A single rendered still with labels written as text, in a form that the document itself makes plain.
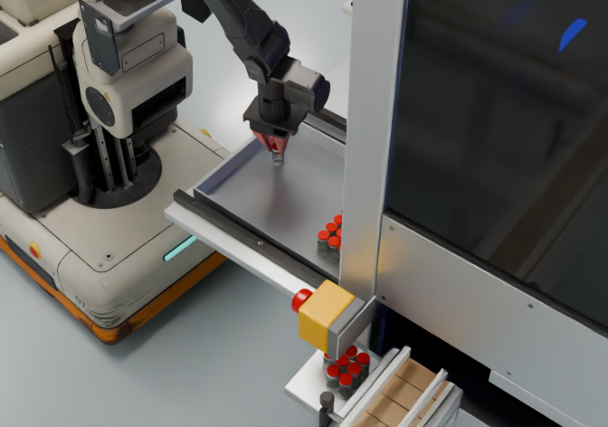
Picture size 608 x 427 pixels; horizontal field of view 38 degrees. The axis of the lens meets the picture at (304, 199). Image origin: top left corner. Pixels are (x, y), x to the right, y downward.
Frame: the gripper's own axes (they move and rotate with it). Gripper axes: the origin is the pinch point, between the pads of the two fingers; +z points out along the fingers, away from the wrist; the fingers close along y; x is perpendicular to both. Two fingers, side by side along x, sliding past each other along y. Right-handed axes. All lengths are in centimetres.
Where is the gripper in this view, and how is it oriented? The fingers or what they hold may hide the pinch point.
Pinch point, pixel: (276, 148)
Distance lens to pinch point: 164.3
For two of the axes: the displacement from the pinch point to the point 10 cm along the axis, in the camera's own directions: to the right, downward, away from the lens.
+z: 0.1, 6.7, 7.4
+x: 3.9, -6.9, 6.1
